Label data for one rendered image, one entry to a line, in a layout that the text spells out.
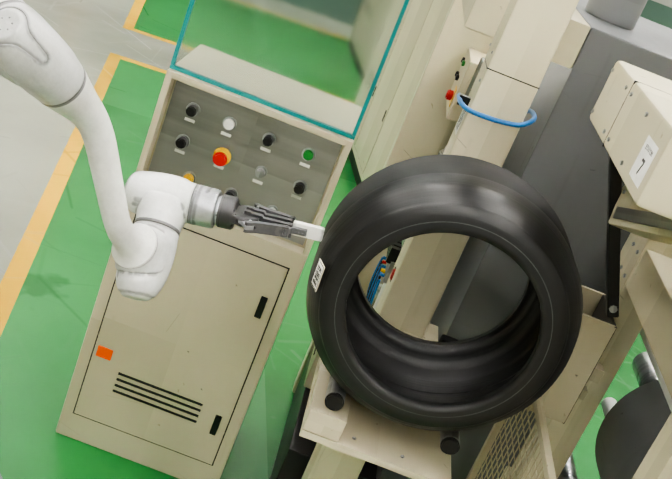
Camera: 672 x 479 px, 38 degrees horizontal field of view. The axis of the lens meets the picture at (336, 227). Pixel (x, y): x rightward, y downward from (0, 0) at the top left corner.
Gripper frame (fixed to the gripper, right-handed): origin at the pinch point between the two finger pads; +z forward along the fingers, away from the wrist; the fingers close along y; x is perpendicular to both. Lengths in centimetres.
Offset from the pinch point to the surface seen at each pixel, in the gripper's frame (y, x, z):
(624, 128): -6, -40, 57
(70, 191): 234, 106, -129
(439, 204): -11.4, -17.1, 25.6
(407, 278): 26.8, 17.5, 25.7
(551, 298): -12, -3, 53
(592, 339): 20, 19, 73
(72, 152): 280, 103, -145
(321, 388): -0.3, 38.0, 10.9
